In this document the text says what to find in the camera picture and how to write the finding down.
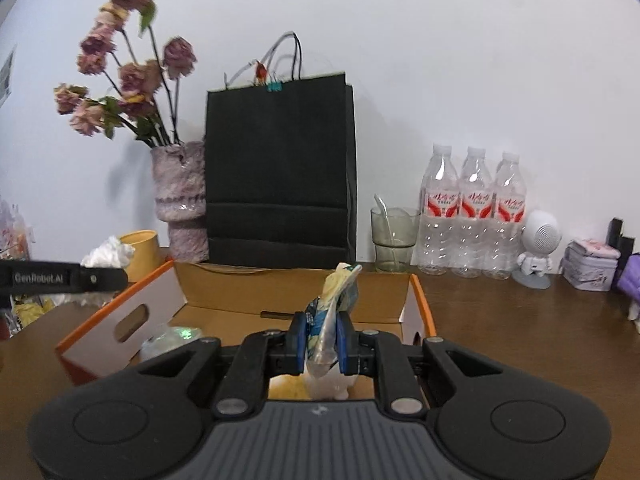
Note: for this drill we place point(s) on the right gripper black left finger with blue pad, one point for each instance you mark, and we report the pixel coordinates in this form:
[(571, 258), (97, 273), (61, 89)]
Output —
[(263, 355)]

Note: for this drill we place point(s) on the grey glass cup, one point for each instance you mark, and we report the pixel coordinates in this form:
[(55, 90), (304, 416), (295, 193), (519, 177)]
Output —
[(394, 236)]

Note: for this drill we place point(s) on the clear plastic spoon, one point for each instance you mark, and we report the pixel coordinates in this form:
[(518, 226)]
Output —
[(386, 212)]

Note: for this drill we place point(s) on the white tissue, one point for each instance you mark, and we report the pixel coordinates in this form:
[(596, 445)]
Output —
[(113, 254)]

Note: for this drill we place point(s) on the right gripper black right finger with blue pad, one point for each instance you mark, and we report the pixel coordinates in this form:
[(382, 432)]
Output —
[(384, 358)]

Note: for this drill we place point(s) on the purple tissue pack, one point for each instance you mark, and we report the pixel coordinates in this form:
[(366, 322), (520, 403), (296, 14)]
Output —
[(629, 281)]

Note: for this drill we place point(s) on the white robot figurine speaker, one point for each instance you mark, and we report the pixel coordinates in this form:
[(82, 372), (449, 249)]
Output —
[(540, 238)]

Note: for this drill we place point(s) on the dried pink rose bouquet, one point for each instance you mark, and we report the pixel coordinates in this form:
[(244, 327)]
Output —
[(145, 78)]

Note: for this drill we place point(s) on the left clear water bottle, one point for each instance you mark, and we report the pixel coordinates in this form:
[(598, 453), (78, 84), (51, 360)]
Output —
[(439, 201)]

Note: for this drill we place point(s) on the orange white plush toy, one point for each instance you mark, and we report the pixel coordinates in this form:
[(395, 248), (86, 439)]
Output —
[(308, 388)]

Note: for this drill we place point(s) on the green binder clip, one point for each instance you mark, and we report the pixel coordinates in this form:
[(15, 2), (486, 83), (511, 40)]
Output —
[(274, 86)]

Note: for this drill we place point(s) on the middle clear water bottle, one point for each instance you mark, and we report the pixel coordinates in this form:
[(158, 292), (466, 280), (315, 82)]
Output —
[(476, 200)]

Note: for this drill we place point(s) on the yellow ceramic mug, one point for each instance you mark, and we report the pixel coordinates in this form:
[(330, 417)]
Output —
[(147, 254)]

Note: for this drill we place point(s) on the yellow blue wrapper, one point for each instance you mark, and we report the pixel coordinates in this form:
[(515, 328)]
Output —
[(339, 294)]

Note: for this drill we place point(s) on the black paper shopping bag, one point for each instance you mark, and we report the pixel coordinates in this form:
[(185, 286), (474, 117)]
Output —
[(281, 170)]

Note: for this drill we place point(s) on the green tinted plastic bag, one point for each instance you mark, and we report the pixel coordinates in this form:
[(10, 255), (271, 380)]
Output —
[(166, 339)]

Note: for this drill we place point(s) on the purple ceramic vase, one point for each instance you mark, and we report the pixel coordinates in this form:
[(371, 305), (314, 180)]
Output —
[(178, 172)]

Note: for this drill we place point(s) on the right clear water bottle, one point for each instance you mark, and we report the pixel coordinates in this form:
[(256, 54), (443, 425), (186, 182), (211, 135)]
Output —
[(505, 226)]

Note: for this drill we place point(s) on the red cardboard pumpkin box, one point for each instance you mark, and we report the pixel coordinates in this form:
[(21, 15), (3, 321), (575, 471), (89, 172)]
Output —
[(230, 303)]

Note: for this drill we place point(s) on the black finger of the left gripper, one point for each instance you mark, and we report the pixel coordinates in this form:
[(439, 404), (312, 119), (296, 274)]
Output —
[(46, 278)]

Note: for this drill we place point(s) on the clear water bottle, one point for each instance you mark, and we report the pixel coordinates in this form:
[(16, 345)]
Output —
[(505, 226), (439, 201), (476, 200)]

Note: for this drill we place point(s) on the snack packets at left edge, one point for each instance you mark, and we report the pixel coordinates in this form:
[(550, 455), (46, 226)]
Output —
[(20, 311)]

